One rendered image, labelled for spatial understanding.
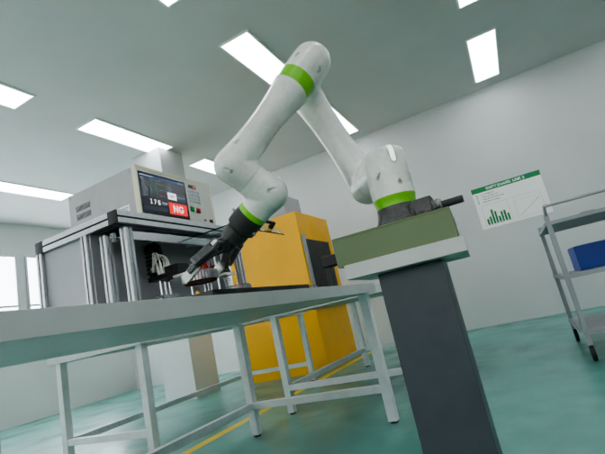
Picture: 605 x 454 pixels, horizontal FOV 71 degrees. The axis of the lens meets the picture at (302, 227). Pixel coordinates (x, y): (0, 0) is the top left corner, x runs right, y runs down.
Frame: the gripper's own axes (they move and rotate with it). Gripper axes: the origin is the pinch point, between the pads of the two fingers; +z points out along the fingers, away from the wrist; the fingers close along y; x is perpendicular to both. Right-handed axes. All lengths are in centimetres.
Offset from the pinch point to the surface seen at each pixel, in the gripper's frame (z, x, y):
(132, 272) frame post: 15.6, -16.8, 6.0
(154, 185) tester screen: 1, -50, -14
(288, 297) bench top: -5.1, 16.0, -30.5
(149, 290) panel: 31.4, -22.5, -16.2
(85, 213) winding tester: 28, -61, -6
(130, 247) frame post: 11.3, -24.2, 5.8
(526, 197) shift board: -146, 0, -546
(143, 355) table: 120, -47, -90
